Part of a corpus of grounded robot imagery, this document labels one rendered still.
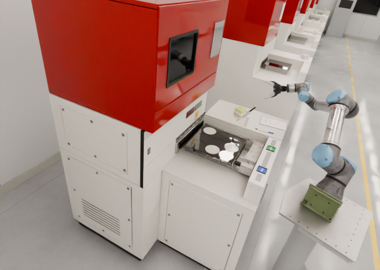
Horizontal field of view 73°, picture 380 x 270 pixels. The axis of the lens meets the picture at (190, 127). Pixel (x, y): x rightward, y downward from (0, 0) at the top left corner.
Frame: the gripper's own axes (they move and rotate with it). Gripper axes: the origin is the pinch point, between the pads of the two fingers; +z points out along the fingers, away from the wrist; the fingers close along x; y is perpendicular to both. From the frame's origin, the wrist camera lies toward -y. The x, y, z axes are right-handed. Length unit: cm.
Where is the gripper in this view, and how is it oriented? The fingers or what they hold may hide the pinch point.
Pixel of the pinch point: (263, 90)
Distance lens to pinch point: 223.6
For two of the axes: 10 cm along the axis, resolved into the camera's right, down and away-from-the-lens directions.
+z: -9.6, 0.4, 2.8
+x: -0.5, -10.0, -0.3
